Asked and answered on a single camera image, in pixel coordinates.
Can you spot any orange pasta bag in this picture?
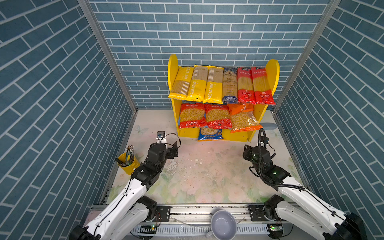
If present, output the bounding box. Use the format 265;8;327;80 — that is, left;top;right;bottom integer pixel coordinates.
227;103;262;133

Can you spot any blue shell pasta bag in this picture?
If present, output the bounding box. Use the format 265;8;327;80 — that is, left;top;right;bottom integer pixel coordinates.
198;127;224;141

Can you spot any red macaroni bag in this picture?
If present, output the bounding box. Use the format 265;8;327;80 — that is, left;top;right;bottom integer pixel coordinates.
179;103;207;129
205;104;232;129

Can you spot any red spaghetti bag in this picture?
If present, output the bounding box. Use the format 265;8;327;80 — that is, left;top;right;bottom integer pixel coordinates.
251;67;276;105
237;67;256;105

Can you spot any blue-top Moli pasta bag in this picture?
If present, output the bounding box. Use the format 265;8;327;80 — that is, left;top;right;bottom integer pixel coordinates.
222;67;238;104

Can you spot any yellow spaghetti bag long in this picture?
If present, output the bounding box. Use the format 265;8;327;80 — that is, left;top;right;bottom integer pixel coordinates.
186;65;209;102

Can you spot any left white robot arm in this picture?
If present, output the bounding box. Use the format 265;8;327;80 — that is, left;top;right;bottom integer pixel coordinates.
69;142;179;240

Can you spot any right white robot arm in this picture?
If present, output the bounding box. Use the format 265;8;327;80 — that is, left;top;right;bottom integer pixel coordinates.
243;136;368;240

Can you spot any yellow pen cup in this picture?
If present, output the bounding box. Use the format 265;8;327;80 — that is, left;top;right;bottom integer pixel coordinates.
115;145;140;175

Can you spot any grey oval case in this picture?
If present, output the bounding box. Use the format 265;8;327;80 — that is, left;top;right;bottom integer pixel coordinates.
261;123;278;131

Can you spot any pink tray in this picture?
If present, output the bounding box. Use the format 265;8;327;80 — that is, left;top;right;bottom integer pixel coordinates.
83;210;101;227

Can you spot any grey bowl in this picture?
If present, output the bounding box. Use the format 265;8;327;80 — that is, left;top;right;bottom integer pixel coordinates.
205;210;237;240

